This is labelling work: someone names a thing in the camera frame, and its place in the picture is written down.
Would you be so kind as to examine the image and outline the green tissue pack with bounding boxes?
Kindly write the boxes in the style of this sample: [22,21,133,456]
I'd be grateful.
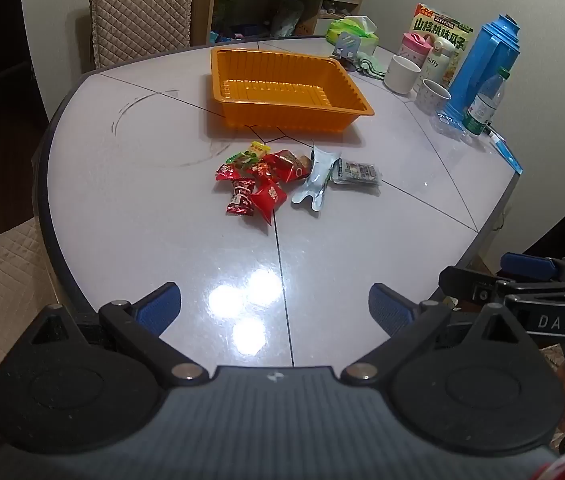
[325,16,379,56]

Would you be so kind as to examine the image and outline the white bottle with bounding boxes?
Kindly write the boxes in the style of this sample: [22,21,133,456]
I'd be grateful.
[425,37,457,87]

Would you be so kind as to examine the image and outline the clear pack dark snack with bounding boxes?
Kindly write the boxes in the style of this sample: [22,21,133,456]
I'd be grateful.
[331,159,382,188]

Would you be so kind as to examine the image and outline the green cloth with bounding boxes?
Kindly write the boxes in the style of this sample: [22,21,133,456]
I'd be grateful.
[355,52,389,79]

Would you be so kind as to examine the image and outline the white cup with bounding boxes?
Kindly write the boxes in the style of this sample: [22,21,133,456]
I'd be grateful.
[384,55,422,95]

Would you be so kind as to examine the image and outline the blue flat package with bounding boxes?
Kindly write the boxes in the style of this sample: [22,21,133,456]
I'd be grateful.
[487,127,524,176]

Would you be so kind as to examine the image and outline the red candy white print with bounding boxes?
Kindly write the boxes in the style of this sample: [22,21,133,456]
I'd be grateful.
[226,178,257,217]

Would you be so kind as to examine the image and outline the pink lidded bottle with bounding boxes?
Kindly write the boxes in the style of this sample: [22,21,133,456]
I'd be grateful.
[397,31,433,67]

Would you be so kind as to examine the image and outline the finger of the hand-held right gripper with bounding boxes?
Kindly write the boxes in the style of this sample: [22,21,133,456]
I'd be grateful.
[501,252,565,282]
[439,266,508,306]

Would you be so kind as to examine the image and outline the plain red snack packet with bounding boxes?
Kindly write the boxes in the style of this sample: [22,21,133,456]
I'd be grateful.
[250,182,288,223]

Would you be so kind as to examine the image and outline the torn silver pouch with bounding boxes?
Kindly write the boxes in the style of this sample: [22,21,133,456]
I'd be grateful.
[291,144,344,213]

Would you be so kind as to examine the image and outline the green snack bag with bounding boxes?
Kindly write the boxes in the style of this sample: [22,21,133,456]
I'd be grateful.
[410,3,476,88]

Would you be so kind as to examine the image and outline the green candy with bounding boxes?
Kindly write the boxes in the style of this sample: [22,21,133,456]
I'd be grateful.
[227,152,259,172]

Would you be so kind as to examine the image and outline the wooden shelf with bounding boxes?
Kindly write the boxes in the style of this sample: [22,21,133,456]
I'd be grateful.
[191,0,366,45]

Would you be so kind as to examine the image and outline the patterned paper cup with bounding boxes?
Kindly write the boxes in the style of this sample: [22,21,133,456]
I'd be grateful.
[416,79,452,115]

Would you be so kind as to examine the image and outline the grey phone stand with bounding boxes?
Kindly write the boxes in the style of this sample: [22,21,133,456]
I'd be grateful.
[333,31,361,64]

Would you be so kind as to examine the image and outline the orange plastic tray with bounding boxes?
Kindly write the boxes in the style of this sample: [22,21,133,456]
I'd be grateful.
[210,46,375,133]

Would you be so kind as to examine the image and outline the blue thermos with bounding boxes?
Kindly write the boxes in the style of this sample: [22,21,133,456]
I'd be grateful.
[444,14,521,122]

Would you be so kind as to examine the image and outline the red patterned candy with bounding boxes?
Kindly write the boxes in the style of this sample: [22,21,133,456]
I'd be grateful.
[250,158,276,184]

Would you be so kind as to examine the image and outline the red foil twisted candy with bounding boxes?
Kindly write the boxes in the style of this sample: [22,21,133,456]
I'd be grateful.
[215,162,243,184]

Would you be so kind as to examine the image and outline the large red foil packet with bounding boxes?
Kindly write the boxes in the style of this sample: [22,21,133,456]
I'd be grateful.
[262,150,308,184]

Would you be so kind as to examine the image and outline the clear water bottle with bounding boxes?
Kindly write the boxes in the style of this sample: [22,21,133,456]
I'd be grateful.
[463,67,511,136]

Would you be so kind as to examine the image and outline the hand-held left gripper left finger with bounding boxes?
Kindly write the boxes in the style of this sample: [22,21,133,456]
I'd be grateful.
[30,282,210,387]

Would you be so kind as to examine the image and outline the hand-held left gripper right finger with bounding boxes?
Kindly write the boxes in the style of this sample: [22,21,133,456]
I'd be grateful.
[340,282,529,386]

